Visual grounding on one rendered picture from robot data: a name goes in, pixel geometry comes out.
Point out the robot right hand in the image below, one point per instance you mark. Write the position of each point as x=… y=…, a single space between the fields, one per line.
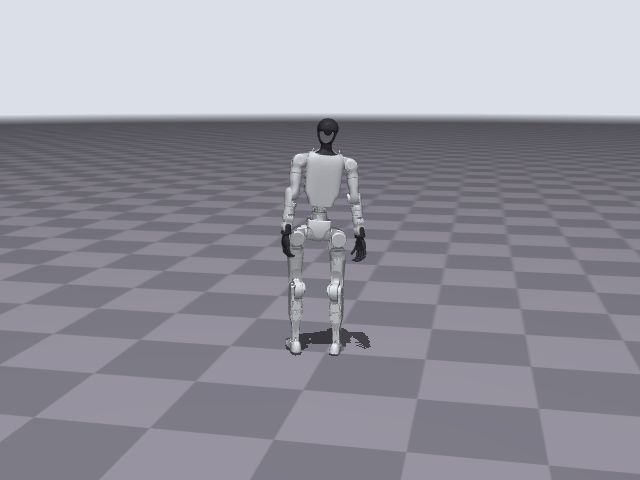
x=360 y=246

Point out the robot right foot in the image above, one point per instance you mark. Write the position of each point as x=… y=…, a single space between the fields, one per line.
x=336 y=348

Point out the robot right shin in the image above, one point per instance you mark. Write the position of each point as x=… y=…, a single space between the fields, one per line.
x=336 y=309

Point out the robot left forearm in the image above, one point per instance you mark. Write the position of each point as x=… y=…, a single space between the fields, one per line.
x=289 y=209

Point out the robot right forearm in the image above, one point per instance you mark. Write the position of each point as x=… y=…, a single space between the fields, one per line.
x=357 y=217

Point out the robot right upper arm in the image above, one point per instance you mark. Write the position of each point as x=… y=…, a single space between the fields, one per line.
x=350 y=165

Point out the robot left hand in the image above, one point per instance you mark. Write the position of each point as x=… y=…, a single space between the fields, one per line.
x=285 y=241

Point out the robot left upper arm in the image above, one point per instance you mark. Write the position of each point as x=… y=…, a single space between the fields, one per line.
x=295 y=178

